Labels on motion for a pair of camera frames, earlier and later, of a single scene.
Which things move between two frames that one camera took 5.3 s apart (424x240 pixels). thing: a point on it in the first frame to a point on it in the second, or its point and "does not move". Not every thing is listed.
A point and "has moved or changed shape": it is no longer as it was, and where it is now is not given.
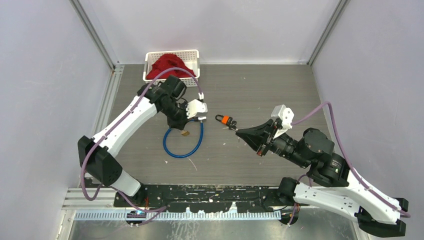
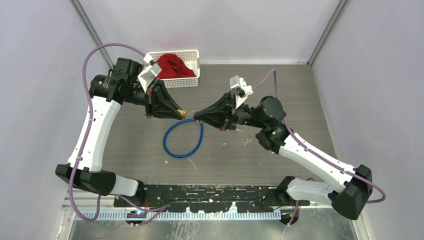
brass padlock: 185,133 has moved or changed shape
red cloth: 167,61 does not move
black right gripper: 253,136 to 215,113
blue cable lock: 191,153 does not move
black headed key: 234,126 does not move
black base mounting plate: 204,198 does not move
